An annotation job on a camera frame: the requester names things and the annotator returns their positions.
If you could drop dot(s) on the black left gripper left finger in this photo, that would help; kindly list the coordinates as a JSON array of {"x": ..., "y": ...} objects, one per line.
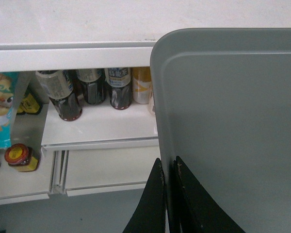
[{"x": 150, "y": 213}]

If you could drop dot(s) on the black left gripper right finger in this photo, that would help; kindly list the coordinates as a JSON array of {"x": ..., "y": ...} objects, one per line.
[{"x": 197, "y": 211}]

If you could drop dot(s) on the grey rectangular serving tray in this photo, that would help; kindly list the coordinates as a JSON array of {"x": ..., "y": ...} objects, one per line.
[{"x": 223, "y": 105}]

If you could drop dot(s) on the yellow juice bottle front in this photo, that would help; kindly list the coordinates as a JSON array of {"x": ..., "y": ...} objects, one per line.
[{"x": 141, "y": 84}]

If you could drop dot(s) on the dark oolong tea bottle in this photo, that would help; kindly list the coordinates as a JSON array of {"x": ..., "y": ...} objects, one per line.
[{"x": 119, "y": 83}]

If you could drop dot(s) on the red lid sauce jar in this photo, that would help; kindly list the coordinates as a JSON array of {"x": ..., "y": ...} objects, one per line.
[{"x": 22, "y": 158}]

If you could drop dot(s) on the dark tea bottle middle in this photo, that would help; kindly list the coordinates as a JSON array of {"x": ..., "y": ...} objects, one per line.
[{"x": 93, "y": 85}]

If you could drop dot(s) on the dark tea bottle front left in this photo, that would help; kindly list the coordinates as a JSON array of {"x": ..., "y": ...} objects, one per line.
[{"x": 59, "y": 88}]

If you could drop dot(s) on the teal cartoon snack bag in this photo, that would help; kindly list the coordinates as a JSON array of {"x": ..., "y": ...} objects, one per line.
[{"x": 8, "y": 81}]

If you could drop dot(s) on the white top store shelf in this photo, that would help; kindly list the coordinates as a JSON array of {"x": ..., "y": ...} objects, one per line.
[{"x": 66, "y": 34}]

